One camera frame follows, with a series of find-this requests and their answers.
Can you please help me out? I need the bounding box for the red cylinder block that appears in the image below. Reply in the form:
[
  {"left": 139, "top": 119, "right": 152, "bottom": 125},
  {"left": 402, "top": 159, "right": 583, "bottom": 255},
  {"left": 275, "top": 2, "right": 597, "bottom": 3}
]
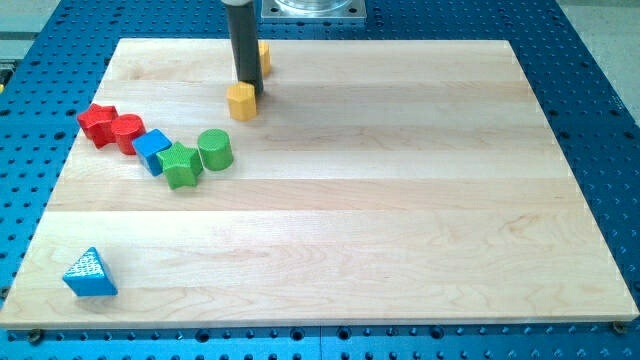
[{"left": 111, "top": 114, "right": 146, "bottom": 155}]

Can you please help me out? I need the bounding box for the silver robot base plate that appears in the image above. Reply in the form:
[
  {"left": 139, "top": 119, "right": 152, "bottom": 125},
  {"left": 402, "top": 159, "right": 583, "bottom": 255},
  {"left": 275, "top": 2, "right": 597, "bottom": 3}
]
[{"left": 261, "top": 0, "right": 367, "bottom": 21}]

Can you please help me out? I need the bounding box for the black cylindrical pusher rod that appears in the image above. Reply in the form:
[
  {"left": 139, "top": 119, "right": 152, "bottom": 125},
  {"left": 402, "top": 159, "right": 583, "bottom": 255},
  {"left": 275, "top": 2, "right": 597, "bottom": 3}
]
[{"left": 222, "top": 0, "right": 264, "bottom": 96}]

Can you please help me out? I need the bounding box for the blue triangle block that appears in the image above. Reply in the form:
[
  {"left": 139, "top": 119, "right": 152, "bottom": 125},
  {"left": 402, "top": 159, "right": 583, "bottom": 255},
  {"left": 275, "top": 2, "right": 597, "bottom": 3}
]
[{"left": 62, "top": 247, "right": 118, "bottom": 297}]

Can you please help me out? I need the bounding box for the red star block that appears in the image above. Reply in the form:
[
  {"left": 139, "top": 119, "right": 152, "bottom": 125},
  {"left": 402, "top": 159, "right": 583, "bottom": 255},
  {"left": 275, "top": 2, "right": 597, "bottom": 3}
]
[{"left": 76, "top": 103, "right": 118, "bottom": 149}]

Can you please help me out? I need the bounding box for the brass screw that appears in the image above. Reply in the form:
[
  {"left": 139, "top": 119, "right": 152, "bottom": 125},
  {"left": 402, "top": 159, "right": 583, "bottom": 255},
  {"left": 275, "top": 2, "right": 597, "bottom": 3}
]
[
  {"left": 26, "top": 329, "right": 43, "bottom": 344},
  {"left": 611, "top": 321, "right": 627, "bottom": 335}
]

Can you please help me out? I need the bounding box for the light wooden board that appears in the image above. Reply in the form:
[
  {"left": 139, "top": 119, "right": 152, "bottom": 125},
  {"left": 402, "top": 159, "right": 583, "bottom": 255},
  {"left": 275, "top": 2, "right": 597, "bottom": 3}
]
[{"left": 1, "top": 38, "right": 638, "bottom": 329}]

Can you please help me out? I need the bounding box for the green cylinder block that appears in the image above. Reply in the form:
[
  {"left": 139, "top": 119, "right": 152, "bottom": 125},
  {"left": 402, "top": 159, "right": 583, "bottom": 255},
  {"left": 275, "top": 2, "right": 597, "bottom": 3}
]
[{"left": 197, "top": 129, "right": 234, "bottom": 171}]

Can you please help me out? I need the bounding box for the brass screw bottom right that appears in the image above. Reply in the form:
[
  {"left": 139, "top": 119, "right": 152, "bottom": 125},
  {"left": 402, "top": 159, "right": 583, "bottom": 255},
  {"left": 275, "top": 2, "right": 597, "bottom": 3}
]
[{"left": 611, "top": 321, "right": 627, "bottom": 335}]

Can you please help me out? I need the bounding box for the blue cube block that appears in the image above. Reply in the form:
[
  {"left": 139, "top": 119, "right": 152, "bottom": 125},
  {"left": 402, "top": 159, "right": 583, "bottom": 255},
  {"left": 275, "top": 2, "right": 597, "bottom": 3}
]
[{"left": 132, "top": 129, "right": 172, "bottom": 176}]

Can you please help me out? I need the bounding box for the brass screw bottom left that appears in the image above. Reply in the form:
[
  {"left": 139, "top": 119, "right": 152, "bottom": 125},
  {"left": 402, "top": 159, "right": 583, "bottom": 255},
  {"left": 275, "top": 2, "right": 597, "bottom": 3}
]
[{"left": 26, "top": 329, "right": 43, "bottom": 344}]

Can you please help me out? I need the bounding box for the yellow heart block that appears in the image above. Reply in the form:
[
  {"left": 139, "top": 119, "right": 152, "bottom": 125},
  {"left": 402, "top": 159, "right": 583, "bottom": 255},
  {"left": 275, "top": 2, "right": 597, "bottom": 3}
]
[{"left": 258, "top": 41, "right": 271, "bottom": 77}]

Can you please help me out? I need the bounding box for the green star block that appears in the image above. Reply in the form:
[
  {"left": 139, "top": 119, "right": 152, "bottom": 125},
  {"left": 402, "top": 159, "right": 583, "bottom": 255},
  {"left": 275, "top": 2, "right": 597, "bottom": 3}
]
[{"left": 157, "top": 142, "right": 203, "bottom": 190}]

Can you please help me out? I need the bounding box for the yellow hexagon block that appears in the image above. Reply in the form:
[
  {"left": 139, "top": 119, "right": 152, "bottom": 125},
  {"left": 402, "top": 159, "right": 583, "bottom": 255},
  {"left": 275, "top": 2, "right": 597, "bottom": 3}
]
[{"left": 226, "top": 82, "right": 257, "bottom": 121}]

